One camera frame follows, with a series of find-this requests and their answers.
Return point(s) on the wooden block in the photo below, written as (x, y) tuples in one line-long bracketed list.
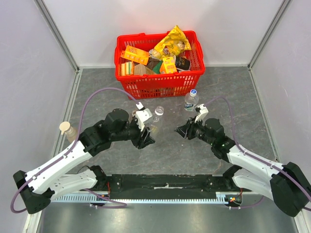
[(141, 70)]

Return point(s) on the yellow tea bottle red label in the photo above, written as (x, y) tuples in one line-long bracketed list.
[(133, 115)]

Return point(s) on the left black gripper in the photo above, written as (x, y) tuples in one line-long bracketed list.
[(140, 141)]

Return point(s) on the clear plastic bottle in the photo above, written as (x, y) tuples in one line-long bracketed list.
[(156, 123)]

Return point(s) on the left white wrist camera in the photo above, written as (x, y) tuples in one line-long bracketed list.
[(143, 115)]

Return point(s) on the orange box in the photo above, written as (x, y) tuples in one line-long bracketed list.
[(135, 55), (168, 66)]

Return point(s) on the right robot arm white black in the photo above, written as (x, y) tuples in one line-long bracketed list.
[(286, 185)]

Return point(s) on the yellow snack bag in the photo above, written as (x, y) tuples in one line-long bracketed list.
[(174, 43)]

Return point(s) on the striped sponge pack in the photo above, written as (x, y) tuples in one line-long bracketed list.
[(127, 68)]

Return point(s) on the clear bottle blue cap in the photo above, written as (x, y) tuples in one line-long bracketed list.
[(191, 100)]

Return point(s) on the clear wrapped snack pack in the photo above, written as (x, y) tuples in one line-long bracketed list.
[(155, 54)]

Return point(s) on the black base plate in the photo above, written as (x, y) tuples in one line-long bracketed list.
[(133, 186)]

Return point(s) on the orange box left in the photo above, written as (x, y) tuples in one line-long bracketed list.
[(135, 55)]

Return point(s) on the white cable duct rail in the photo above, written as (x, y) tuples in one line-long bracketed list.
[(90, 198)]

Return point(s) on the beige bottle round cap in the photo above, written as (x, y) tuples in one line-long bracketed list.
[(68, 130)]

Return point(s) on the orange box right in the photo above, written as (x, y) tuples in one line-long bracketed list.
[(168, 66)]

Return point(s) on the red plastic shopping basket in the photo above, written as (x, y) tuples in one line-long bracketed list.
[(148, 82)]

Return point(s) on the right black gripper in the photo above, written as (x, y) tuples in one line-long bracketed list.
[(190, 129)]

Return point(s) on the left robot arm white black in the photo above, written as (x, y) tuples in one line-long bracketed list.
[(40, 186)]

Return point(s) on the green package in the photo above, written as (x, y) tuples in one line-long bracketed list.
[(156, 69)]

